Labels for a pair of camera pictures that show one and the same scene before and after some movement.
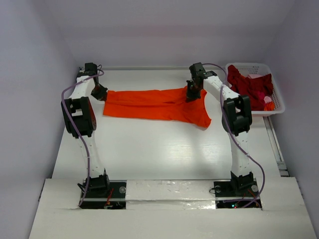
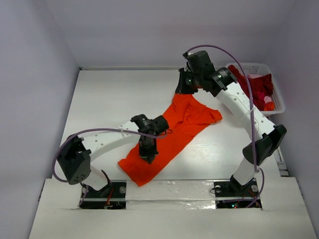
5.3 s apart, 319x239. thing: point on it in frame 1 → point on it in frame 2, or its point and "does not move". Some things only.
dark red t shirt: x=256 y=88 does not move
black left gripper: x=102 y=95 → x=148 y=155
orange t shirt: x=162 y=104 → x=186 y=117
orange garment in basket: x=269 y=106 does not move
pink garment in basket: x=267 y=99 does not move
